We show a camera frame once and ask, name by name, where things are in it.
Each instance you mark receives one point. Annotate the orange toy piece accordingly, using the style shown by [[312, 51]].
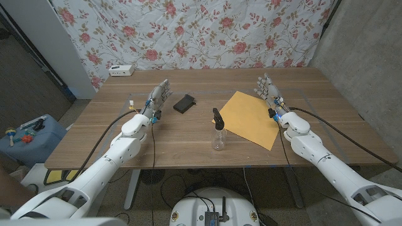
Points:
[[27, 138]]

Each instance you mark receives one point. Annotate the white power strip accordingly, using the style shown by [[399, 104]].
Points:
[[121, 70]]

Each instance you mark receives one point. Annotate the white flat tool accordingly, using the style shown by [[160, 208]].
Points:
[[31, 123]]

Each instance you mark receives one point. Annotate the blue storage box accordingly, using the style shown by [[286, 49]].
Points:
[[37, 147]]

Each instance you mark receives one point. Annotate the white table leg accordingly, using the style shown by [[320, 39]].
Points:
[[131, 191]]

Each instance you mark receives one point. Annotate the yellow paper envelope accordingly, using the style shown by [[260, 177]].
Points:
[[248, 119]]

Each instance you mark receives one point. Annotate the yellow and black sign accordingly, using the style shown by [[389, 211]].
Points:
[[55, 176]]

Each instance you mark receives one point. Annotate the white robot torso rim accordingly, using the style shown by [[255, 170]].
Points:
[[63, 222]]

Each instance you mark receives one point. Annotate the white cabinet panel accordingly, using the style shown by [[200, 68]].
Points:
[[53, 40]]

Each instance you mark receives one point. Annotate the black backdrop pole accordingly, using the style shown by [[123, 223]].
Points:
[[329, 14]]

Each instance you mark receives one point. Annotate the clear plastic dispenser bottle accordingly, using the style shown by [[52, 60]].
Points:
[[219, 141]]

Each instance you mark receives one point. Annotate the floral rose backdrop cloth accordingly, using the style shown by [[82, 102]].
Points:
[[194, 34]]

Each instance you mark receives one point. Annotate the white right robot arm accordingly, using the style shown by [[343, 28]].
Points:
[[329, 169]]

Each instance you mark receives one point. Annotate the black round floor disc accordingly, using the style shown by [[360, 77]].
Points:
[[152, 176]]

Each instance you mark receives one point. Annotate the grey table leg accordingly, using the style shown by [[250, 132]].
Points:
[[293, 188]]

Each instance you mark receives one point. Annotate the small black wallet case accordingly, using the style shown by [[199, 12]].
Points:
[[184, 103]]

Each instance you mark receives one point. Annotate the black toy piece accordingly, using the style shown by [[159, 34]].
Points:
[[38, 124]]

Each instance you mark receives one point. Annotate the yellow and blue maraca toy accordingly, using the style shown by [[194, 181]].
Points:
[[10, 133]]

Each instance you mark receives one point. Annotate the white robot torso base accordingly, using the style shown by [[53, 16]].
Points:
[[194, 208]]

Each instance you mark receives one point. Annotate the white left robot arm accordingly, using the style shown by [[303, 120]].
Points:
[[103, 163]]

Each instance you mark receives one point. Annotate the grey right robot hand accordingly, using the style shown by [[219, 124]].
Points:
[[271, 92]]

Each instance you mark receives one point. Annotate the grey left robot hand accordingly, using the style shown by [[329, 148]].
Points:
[[155, 100]]

